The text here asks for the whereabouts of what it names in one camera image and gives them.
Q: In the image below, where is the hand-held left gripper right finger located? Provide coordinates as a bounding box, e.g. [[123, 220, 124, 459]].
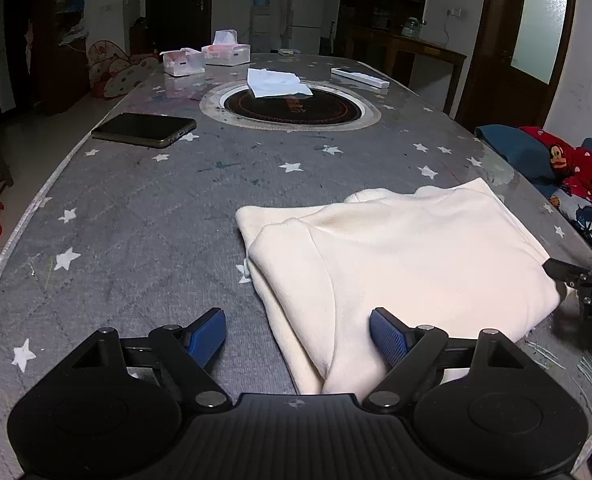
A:
[[363, 308, 528, 413]]

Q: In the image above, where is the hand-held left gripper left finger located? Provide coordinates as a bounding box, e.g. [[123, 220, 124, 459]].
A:
[[67, 308, 230, 412]]

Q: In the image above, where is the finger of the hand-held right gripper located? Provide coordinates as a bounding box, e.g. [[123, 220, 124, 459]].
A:
[[543, 257, 590, 289]]

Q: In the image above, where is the cream shirt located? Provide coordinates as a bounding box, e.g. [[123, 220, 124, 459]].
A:
[[236, 178, 569, 395]]

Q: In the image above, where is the red monkey print garment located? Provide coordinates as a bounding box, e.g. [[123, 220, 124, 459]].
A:
[[518, 126, 592, 211]]

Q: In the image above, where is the dark blue pillow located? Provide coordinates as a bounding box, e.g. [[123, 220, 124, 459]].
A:
[[475, 125, 559, 181]]

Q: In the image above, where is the black smartphone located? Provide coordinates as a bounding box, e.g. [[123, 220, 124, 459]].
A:
[[91, 112, 198, 149]]

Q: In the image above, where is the round built-in induction cooker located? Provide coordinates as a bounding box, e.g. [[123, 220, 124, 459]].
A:
[[199, 80, 382, 132]]

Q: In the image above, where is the wooden door with glass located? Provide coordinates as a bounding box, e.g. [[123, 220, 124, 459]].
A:
[[455, 0, 579, 133]]

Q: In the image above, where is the white tissue paper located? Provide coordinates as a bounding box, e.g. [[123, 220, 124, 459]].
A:
[[247, 67, 313, 98]]

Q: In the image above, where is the wooden desk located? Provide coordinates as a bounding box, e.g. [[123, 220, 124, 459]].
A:
[[346, 25, 468, 116]]

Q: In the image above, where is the white tissue box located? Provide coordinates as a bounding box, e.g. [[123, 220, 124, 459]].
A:
[[162, 47, 206, 77], [202, 30, 252, 67]]

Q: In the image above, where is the polka dot play tent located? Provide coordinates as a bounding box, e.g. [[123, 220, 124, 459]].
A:
[[87, 40, 159, 98]]

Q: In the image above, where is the white water dispenser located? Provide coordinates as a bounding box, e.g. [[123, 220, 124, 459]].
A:
[[250, 7, 273, 53]]

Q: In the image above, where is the white refrigerator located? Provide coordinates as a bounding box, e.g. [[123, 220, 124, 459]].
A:
[[287, 0, 327, 56]]

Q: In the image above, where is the dark wooden door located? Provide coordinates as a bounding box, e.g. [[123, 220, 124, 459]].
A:
[[146, 0, 213, 53]]

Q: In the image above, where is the wooden shelf cabinet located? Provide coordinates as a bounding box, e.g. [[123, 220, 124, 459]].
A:
[[31, 0, 89, 113]]

